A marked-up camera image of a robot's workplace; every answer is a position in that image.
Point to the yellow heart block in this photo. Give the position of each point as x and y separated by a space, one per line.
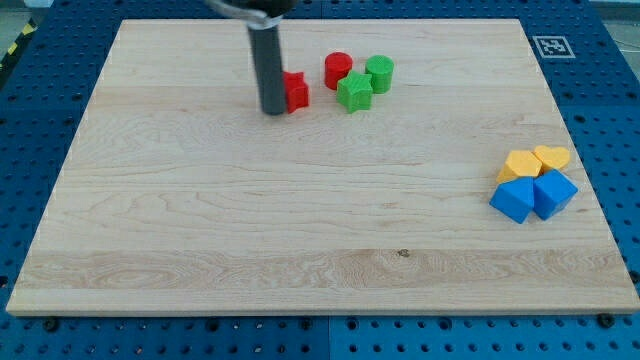
552 158

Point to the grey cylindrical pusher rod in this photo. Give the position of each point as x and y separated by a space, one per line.
267 60

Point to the green star block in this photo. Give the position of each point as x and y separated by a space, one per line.
355 91

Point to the blue cube block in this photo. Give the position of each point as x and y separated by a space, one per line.
552 192

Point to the yellow pentagon block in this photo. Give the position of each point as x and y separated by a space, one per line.
519 163

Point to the red star block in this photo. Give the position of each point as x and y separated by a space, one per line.
296 91

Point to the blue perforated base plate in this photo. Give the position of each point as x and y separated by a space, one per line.
41 106

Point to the blue pentagon block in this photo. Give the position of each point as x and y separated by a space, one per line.
514 199

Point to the dark robot end effector mount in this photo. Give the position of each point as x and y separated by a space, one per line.
255 13

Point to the green cylinder block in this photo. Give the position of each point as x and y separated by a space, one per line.
381 68

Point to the red cylinder block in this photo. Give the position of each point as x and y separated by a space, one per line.
337 65

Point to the light wooden board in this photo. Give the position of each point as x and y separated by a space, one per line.
179 197

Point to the white fiducial marker tag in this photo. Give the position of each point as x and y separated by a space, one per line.
553 47

